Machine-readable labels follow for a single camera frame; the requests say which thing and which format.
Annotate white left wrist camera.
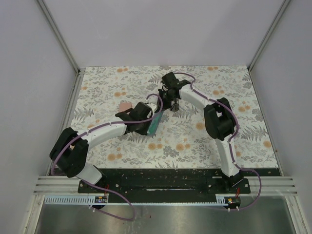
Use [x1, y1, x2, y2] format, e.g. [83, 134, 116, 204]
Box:
[146, 97, 158, 112]

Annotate pink glasses case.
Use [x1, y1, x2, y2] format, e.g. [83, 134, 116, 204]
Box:
[119, 102, 132, 112]

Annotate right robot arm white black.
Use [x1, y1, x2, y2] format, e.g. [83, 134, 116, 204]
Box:
[158, 72, 243, 193]

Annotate left aluminium frame post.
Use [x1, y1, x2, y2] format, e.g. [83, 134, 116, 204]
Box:
[35, 0, 80, 74]

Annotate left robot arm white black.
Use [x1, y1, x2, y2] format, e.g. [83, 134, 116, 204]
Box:
[50, 102, 159, 193]

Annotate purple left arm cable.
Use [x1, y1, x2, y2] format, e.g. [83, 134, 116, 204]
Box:
[50, 94, 163, 221]

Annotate aluminium frame post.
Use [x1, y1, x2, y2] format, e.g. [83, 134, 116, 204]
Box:
[247, 0, 292, 73]
[35, 0, 80, 74]

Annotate white slotted cable duct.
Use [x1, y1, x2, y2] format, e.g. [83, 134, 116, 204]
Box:
[44, 195, 241, 206]

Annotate floral table mat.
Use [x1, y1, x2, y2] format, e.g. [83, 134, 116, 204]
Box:
[71, 65, 278, 168]

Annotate blue-grey glasses case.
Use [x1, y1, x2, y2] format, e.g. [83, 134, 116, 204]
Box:
[147, 111, 164, 136]

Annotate black sunglasses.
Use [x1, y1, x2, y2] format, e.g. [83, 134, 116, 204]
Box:
[170, 98, 179, 112]

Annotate right aluminium frame post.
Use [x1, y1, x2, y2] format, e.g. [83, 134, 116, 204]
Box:
[247, 0, 292, 73]

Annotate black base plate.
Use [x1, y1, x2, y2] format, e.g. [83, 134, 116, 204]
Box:
[78, 168, 252, 203]

